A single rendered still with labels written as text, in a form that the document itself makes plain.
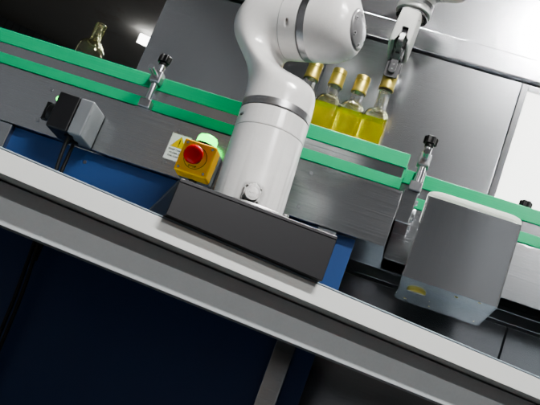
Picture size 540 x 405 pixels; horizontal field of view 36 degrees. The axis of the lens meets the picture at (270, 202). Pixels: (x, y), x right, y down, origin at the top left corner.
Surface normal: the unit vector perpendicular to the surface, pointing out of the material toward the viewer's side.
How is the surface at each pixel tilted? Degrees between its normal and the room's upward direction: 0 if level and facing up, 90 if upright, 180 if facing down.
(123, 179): 90
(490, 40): 90
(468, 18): 90
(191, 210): 90
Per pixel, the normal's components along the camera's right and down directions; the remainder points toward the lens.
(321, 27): -0.36, 0.17
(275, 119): 0.13, -0.24
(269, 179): 0.44, -0.12
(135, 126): -0.08, -0.29
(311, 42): -0.43, 0.54
